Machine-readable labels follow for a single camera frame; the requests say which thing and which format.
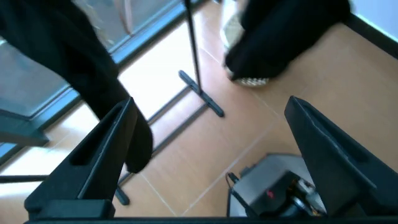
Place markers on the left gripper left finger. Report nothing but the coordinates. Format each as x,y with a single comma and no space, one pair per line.
99,180

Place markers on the window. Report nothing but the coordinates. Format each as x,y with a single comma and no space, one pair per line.
31,84

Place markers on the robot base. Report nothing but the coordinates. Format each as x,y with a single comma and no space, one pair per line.
273,186

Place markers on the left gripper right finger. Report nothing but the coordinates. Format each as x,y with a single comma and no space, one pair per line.
342,189

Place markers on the white laundry basket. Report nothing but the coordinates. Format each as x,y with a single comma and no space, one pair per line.
231,31

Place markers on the black clothes rack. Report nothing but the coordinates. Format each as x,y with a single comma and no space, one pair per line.
194,46

